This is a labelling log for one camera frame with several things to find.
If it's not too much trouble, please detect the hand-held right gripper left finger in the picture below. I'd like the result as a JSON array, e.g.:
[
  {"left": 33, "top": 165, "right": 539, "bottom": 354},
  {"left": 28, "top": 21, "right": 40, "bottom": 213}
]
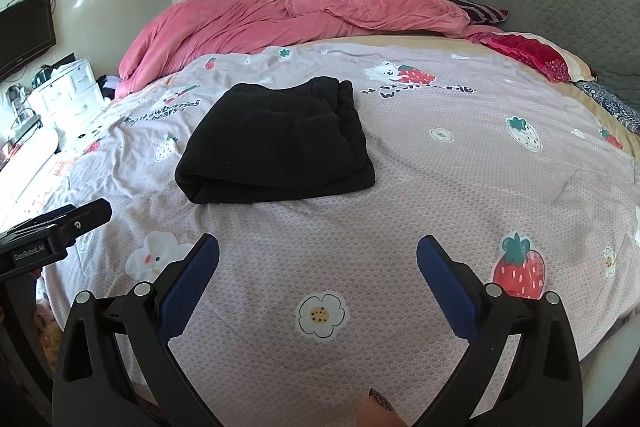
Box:
[{"left": 51, "top": 233, "right": 221, "bottom": 427}]

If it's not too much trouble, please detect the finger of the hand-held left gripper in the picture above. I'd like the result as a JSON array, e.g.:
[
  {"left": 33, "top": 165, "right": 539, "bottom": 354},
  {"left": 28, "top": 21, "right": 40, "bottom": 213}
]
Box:
[{"left": 49, "top": 199, "right": 113, "bottom": 254}]

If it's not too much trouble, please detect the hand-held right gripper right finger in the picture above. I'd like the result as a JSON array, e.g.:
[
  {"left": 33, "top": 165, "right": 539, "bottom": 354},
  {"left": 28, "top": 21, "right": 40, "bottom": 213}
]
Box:
[{"left": 416, "top": 234, "right": 583, "bottom": 427}]

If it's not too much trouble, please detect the black sweater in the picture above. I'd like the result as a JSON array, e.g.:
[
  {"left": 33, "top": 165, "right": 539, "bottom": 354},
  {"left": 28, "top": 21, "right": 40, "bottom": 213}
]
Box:
[{"left": 174, "top": 76, "right": 377, "bottom": 205}]

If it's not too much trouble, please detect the pile of dark clothes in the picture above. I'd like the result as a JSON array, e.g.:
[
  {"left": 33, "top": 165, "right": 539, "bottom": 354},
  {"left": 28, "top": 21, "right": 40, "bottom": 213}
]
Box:
[{"left": 95, "top": 74, "right": 123, "bottom": 101}]

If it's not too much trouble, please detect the person's right hand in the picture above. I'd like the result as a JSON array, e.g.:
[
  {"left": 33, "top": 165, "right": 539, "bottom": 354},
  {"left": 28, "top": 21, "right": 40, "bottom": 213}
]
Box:
[{"left": 357, "top": 388, "right": 408, "bottom": 427}]

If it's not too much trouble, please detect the white cushioned seat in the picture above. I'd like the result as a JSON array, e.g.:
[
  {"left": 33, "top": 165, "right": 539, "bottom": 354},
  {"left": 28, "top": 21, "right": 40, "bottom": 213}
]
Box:
[{"left": 0, "top": 127, "right": 61, "bottom": 218}]

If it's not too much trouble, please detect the yellow patterned cloth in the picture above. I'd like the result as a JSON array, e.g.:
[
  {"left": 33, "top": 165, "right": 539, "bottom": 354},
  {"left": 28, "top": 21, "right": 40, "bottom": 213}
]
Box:
[{"left": 31, "top": 299, "right": 65, "bottom": 360}]

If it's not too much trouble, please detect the strawberry print bedsheet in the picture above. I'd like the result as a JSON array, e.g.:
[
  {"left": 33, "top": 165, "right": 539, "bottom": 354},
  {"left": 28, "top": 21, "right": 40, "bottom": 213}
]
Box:
[{"left": 30, "top": 34, "right": 640, "bottom": 427}]

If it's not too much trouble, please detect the white drawer cabinet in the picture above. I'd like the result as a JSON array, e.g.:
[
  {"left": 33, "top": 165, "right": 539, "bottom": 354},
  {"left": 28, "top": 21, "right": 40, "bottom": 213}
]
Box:
[{"left": 27, "top": 59, "right": 103, "bottom": 128}]

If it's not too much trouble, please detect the black television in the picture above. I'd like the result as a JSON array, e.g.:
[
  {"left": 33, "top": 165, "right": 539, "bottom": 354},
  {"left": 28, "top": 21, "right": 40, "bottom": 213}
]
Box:
[{"left": 0, "top": 0, "right": 57, "bottom": 80}]

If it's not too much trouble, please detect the pink duvet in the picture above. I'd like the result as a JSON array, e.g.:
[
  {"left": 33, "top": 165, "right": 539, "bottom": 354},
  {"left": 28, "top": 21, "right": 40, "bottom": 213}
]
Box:
[{"left": 114, "top": 0, "right": 471, "bottom": 100}]

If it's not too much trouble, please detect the blue patterned pillow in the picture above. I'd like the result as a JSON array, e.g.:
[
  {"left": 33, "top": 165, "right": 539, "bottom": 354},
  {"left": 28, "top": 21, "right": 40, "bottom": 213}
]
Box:
[{"left": 572, "top": 79, "right": 640, "bottom": 132}]

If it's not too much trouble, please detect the red patterned pillow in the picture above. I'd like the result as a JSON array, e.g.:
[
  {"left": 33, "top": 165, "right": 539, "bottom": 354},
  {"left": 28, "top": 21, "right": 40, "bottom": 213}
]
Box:
[{"left": 467, "top": 31, "right": 596, "bottom": 82}]

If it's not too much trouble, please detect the striped purple pillow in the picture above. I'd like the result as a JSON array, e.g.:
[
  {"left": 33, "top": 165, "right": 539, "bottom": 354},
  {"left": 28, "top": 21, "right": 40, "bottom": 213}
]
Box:
[{"left": 442, "top": 0, "right": 508, "bottom": 25}]

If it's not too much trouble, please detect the grey quilted headboard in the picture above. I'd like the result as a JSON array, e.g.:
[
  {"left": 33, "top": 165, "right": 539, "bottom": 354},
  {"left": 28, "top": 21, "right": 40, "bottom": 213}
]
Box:
[{"left": 452, "top": 0, "right": 640, "bottom": 82}]

